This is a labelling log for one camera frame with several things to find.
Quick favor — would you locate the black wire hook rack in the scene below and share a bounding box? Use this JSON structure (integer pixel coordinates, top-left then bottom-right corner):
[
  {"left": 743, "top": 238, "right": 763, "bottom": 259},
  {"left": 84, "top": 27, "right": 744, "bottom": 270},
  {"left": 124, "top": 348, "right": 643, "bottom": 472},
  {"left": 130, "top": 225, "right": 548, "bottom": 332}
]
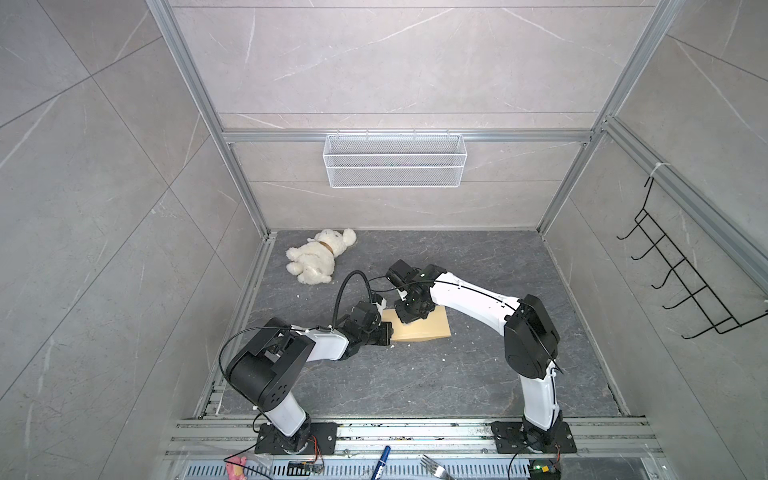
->
[{"left": 616, "top": 177, "right": 767, "bottom": 340}]

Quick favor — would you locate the white teddy bear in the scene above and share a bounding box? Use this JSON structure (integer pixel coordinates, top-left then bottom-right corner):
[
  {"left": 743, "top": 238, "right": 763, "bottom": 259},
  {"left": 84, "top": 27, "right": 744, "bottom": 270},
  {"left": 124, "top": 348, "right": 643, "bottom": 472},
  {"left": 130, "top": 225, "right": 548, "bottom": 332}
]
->
[{"left": 286, "top": 229, "right": 357, "bottom": 285}]

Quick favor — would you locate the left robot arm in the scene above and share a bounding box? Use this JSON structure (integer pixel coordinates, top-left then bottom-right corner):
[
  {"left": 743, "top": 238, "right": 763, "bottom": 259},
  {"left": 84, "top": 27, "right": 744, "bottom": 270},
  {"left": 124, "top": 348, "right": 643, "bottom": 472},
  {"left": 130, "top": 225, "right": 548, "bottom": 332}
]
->
[{"left": 218, "top": 270, "right": 393, "bottom": 453}]

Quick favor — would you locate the yellow envelope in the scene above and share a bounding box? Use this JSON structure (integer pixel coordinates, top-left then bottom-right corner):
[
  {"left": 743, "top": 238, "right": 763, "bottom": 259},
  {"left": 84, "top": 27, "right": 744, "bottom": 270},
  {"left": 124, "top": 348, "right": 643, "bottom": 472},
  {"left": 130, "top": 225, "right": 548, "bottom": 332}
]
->
[{"left": 382, "top": 306, "right": 451, "bottom": 342}]

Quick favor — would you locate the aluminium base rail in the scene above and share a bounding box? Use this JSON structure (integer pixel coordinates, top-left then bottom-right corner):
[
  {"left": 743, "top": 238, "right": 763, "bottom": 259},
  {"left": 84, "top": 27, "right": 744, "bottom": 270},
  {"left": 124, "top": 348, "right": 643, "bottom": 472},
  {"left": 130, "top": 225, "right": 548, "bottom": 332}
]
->
[{"left": 156, "top": 416, "right": 675, "bottom": 479}]

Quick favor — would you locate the pink object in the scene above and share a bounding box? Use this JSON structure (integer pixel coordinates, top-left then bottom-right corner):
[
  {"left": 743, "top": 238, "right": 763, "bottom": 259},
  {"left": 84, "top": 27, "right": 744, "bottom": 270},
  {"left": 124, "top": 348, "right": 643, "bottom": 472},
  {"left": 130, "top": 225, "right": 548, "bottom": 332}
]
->
[{"left": 225, "top": 457, "right": 247, "bottom": 480}]

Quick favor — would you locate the white wire mesh basket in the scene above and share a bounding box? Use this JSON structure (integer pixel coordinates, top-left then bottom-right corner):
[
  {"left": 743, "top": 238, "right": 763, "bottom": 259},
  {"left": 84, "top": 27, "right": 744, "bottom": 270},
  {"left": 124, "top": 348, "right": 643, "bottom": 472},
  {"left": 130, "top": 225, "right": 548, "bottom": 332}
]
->
[{"left": 323, "top": 133, "right": 468, "bottom": 189}]

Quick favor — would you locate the blue marker pen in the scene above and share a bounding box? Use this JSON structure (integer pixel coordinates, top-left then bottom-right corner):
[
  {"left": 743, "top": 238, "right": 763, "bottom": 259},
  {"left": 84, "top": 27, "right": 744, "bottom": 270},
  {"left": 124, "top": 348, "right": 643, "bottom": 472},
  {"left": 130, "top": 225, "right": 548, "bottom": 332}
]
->
[{"left": 371, "top": 445, "right": 391, "bottom": 480}]

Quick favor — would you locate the silver fork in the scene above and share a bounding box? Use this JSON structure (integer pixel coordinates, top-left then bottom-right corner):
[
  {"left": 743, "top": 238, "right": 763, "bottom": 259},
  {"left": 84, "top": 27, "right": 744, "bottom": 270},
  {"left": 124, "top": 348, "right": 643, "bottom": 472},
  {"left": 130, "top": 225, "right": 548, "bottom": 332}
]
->
[{"left": 420, "top": 455, "right": 454, "bottom": 480}]

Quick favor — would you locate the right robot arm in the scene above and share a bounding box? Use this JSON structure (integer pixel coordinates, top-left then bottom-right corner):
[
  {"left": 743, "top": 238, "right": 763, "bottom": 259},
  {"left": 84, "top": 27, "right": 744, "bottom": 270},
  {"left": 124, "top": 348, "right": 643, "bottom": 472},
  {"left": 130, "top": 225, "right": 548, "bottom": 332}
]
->
[{"left": 385, "top": 260, "right": 566, "bottom": 452}]

